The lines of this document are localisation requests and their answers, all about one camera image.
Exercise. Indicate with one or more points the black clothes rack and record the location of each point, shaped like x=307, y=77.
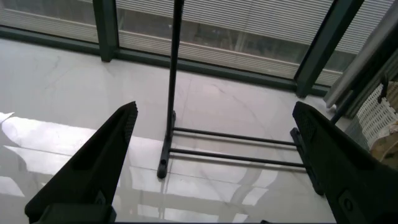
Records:
x=172, y=77

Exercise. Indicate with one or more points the window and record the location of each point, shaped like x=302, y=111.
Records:
x=107, y=31

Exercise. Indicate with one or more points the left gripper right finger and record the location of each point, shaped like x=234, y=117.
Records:
x=351, y=174

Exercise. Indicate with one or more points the white laundry basket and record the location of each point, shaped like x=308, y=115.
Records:
x=370, y=115

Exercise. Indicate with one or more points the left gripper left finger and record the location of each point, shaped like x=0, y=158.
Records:
x=90, y=168

